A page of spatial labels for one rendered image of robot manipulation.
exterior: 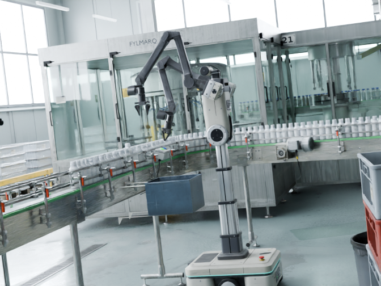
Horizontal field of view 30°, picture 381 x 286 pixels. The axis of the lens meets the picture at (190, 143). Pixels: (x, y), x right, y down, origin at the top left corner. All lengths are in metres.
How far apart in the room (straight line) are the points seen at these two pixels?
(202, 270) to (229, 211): 0.48
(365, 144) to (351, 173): 4.04
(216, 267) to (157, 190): 0.86
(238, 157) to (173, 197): 2.11
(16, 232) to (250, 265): 2.07
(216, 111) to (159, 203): 0.91
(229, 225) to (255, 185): 3.14
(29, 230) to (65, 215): 0.42
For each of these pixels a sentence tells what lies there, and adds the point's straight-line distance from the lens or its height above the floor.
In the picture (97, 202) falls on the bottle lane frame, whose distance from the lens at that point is 4.55.
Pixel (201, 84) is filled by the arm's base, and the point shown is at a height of 1.56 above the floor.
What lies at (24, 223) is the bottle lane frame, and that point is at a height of 0.92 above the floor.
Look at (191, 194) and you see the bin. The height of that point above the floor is 0.85.
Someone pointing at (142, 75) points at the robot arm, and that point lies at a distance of 5.19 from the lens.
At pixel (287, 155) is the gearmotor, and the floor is 0.89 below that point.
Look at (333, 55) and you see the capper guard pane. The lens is 10.17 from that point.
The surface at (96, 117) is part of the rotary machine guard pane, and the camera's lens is 8.96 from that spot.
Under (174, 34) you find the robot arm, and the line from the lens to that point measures 5.15.
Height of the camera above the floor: 1.42
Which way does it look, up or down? 3 degrees down
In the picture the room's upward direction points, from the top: 6 degrees counter-clockwise
